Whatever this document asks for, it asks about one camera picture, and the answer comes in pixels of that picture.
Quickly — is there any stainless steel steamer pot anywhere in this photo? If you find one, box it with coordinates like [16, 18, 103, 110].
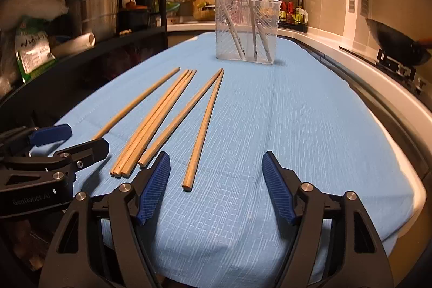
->
[66, 0, 122, 39]

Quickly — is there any blue table cloth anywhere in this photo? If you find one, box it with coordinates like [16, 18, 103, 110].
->
[50, 31, 424, 280]

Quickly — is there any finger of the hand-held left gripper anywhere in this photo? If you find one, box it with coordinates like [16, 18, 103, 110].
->
[0, 138, 110, 196]
[0, 124, 73, 157]

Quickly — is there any red label sauce bottle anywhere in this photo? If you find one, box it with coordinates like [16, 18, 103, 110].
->
[280, 0, 294, 23]

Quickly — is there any wooden cutting board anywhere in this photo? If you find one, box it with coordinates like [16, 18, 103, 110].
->
[194, 0, 217, 22]

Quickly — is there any row of wooden chopsticks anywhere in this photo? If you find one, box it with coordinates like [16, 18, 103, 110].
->
[93, 67, 225, 192]

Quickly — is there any black metal shelf rack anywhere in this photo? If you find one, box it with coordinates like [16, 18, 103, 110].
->
[0, 0, 169, 127]

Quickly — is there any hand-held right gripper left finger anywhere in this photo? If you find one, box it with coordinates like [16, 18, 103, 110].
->
[39, 151, 171, 288]

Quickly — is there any black spice rack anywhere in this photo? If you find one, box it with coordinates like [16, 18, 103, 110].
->
[258, 0, 309, 33]

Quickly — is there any white plastic bag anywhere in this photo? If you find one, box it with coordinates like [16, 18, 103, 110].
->
[0, 0, 70, 32]

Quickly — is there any single slim chopstick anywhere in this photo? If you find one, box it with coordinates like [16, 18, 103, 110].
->
[244, 0, 260, 60]

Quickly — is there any clear plastic utensil holder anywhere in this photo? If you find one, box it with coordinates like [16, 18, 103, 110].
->
[215, 0, 282, 66]

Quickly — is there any black wok with wooden handle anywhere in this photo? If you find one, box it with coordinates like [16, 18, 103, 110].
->
[365, 18, 432, 67]

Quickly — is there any roll of foil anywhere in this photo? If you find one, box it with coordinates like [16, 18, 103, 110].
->
[50, 32, 96, 58]

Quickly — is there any dark pot with red rim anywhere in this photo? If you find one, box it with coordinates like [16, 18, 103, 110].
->
[118, 1, 151, 35]

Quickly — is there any yellow green bottle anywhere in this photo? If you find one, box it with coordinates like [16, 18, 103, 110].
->
[295, 6, 309, 25]

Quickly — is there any green food packet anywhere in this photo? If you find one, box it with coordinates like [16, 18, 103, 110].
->
[13, 16, 58, 83]

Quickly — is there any black gas stove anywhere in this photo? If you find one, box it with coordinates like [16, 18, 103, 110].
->
[339, 47, 432, 96]

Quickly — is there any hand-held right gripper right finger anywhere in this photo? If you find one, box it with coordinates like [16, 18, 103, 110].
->
[262, 150, 395, 288]

